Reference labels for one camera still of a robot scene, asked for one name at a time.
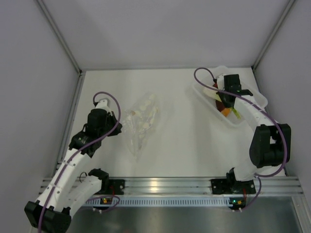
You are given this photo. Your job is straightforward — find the green fake celery stalk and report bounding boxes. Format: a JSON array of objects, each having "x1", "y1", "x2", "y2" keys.
[{"x1": 230, "y1": 108, "x2": 241, "y2": 119}]

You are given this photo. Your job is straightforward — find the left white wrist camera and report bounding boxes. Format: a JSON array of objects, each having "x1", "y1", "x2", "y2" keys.
[{"x1": 94, "y1": 98, "x2": 111, "y2": 112}]

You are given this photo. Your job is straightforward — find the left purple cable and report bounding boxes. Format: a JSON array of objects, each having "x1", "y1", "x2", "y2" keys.
[{"x1": 38, "y1": 91, "x2": 122, "y2": 233}]

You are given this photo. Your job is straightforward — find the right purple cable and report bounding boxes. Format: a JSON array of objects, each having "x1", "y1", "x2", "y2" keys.
[{"x1": 193, "y1": 67, "x2": 290, "y2": 212}]

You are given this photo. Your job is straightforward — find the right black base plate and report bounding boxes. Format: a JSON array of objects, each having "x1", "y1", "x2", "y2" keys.
[{"x1": 210, "y1": 179, "x2": 232, "y2": 195}]

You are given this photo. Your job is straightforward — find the clear zip top bag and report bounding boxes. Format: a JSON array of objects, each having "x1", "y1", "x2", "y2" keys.
[{"x1": 121, "y1": 92, "x2": 160, "y2": 161}]

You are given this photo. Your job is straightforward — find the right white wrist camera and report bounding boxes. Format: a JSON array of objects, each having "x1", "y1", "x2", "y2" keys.
[{"x1": 213, "y1": 74, "x2": 225, "y2": 90}]

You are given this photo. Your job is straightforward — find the aluminium mounting rail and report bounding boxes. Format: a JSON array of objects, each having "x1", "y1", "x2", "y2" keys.
[{"x1": 38, "y1": 176, "x2": 303, "y2": 195}]

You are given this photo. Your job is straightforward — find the white slotted cable duct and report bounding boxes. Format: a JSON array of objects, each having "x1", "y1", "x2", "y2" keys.
[{"x1": 83, "y1": 196, "x2": 243, "y2": 207}]

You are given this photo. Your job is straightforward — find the purple cable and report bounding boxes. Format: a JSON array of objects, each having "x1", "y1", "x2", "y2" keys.
[
  {"x1": 193, "y1": 67, "x2": 290, "y2": 212},
  {"x1": 38, "y1": 91, "x2": 122, "y2": 233}
]

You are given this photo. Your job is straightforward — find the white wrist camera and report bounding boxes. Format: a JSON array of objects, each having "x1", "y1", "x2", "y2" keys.
[
  {"x1": 94, "y1": 98, "x2": 111, "y2": 112},
  {"x1": 213, "y1": 74, "x2": 225, "y2": 90}
]

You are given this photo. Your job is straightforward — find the translucent plastic bin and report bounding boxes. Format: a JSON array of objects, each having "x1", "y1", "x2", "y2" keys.
[{"x1": 190, "y1": 65, "x2": 268, "y2": 128}]

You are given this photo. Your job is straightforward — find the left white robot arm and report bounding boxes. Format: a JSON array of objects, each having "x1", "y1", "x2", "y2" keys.
[{"x1": 24, "y1": 107, "x2": 122, "y2": 233}]

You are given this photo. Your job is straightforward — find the orange purple fake fruit slice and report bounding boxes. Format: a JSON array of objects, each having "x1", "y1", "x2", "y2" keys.
[{"x1": 215, "y1": 92, "x2": 231, "y2": 117}]

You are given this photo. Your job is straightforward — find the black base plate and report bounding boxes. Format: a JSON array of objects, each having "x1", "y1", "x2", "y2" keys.
[
  {"x1": 104, "y1": 179, "x2": 125, "y2": 195},
  {"x1": 210, "y1": 179, "x2": 232, "y2": 195}
]

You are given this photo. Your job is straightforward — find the aluminium frame post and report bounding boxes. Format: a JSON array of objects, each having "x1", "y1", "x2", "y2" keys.
[
  {"x1": 35, "y1": 0, "x2": 82, "y2": 74},
  {"x1": 251, "y1": 0, "x2": 297, "y2": 72}
]

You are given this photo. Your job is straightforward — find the left aluminium frame post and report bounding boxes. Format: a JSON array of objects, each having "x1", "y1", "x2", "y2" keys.
[{"x1": 35, "y1": 0, "x2": 82, "y2": 74}]

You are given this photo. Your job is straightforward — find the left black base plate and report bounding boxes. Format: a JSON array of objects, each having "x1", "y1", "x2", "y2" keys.
[{"x1": 104, "y1": 179, "x2": 125, "y2": 195}]

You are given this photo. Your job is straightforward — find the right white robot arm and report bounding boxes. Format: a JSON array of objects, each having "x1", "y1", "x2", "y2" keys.
[{"x1": 217, "y1": 74, "x2": 291, "y2": 193}]

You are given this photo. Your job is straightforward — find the right aluminium frame post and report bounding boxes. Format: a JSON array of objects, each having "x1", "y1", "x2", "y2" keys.
[{"x1": 251, "y1": 0, "x2": 297, "y2": 72}]

